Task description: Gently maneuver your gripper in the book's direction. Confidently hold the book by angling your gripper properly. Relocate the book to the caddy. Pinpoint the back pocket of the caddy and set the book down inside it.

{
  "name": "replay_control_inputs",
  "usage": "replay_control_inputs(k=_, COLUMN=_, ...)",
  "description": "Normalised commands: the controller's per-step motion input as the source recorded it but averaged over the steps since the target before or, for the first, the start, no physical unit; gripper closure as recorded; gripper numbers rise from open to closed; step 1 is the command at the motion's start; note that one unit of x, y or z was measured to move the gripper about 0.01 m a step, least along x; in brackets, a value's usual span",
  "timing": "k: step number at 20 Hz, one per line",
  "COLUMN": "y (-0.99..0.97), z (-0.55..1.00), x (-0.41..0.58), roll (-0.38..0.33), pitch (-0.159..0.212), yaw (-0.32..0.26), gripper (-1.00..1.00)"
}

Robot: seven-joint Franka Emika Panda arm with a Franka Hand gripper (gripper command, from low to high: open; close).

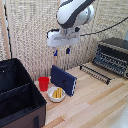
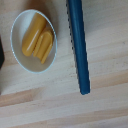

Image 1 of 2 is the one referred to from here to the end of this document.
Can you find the black fabric storage box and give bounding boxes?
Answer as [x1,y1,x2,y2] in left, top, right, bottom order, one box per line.
[0,57,48,128]

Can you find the red plastic cup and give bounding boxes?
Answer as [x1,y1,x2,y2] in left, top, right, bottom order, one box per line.
[37,76,51,93]

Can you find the black wire rack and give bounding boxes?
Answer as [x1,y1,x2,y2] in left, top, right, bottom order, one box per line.
[79,63,112,86]

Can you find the woven bamboo screen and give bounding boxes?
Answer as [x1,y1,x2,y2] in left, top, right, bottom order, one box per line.
[5,0,128,83]

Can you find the white round bowl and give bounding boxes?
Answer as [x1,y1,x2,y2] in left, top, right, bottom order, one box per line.
[46,86,67,103]

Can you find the blue hardcover book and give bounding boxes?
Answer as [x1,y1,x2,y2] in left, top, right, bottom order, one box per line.
[50,64,78,98]

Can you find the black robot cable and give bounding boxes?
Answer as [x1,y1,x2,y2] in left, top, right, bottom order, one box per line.
[79,17,128,37]

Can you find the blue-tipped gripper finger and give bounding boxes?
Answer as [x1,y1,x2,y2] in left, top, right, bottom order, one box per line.
[53,46,59,57]
[65,44,72,55]

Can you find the yellow food pieces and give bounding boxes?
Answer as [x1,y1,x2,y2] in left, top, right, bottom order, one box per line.
[51,87,64,100]

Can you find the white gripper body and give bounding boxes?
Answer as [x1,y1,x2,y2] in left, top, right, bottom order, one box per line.
[46,28,81,48]

